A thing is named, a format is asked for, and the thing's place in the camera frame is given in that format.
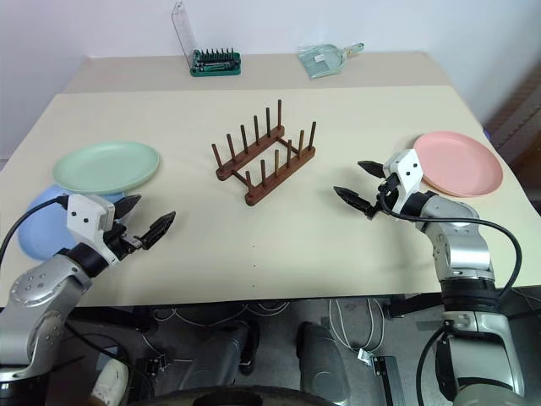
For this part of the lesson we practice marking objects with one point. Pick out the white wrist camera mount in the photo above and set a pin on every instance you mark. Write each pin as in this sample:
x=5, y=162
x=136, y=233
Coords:
x=84, y=213
x=408, y=169

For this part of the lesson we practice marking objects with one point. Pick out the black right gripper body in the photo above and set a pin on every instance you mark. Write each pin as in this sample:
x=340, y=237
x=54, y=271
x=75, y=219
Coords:
x=391, y=185

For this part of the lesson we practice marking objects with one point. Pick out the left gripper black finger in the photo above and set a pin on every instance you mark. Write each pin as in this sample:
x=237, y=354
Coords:
x=160, y=228
x=127, y=207

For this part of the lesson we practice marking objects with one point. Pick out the dark rounded robot leg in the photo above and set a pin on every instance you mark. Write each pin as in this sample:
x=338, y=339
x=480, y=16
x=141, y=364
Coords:
x=224, y=355
x=321, y=359

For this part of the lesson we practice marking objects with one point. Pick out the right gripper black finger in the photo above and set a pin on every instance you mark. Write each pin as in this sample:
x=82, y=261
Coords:
x=355, y=198
x=374, y=168

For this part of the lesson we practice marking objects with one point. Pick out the pink red plate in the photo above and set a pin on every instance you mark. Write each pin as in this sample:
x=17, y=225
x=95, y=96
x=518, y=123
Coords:
x=460, y=162

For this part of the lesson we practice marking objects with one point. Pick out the beige table mat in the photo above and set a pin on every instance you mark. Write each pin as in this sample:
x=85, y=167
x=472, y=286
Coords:
x=270, y=237

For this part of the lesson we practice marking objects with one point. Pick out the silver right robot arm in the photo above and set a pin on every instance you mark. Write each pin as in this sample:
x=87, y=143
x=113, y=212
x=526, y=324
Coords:
x=465, y=249

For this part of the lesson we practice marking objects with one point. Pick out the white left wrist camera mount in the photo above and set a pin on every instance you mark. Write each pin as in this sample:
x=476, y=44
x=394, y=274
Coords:
x=84, y=213

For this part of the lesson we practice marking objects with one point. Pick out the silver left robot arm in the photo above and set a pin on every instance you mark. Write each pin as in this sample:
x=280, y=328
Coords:
x=38, y=292

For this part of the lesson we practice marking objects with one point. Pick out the black metal bracket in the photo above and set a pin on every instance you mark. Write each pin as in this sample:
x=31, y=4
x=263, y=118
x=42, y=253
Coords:
x=386, y=376

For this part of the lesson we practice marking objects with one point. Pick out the light blue plate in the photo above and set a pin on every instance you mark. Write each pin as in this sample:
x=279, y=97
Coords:
x=42, y=230

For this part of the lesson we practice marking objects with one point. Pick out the light green mini dustpan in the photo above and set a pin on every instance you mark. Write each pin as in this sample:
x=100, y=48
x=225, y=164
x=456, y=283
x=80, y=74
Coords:
x=321, y=59

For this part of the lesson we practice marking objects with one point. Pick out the wooden dish rack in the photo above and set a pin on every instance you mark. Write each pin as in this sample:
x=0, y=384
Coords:
x=266, y=167

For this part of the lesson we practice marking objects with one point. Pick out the white shoe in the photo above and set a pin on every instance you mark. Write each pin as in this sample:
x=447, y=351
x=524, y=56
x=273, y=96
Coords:
x=110, y=376

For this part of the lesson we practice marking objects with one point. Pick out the light green plate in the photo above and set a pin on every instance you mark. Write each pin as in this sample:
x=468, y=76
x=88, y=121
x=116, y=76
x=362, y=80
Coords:
x=105, y=165

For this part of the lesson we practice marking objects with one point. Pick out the green screwdriver bit set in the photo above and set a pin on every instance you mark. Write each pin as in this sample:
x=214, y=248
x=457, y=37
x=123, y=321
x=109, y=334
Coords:
x=215, y=65

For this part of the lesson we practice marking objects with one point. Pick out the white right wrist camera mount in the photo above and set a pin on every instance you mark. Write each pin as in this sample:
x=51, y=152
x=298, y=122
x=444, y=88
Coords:
x=408, y=169

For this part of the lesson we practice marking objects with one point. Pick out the clear plastic case lid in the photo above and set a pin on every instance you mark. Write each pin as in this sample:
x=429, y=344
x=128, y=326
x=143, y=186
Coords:
x=184, y=31

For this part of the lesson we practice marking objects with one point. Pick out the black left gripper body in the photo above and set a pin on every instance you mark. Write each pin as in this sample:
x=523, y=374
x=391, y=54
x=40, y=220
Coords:
x=119, y=241

